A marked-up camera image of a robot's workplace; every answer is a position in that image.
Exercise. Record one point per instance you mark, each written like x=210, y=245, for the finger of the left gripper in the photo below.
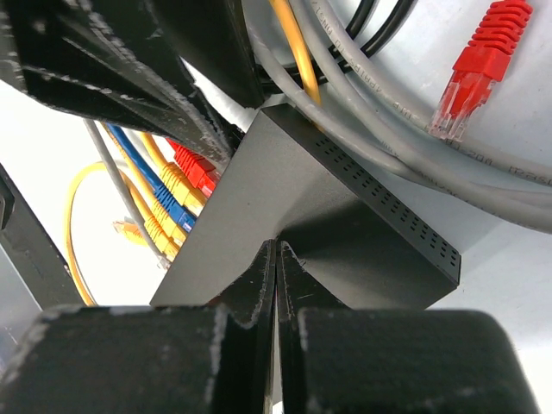
x=213, y=38
x=109, y=61

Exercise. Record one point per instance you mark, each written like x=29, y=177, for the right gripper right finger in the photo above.
x=335, y=359

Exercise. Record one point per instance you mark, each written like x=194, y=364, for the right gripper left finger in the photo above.
x=213, y=358

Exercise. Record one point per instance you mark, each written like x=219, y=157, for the black network switch box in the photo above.
x=289, y=182

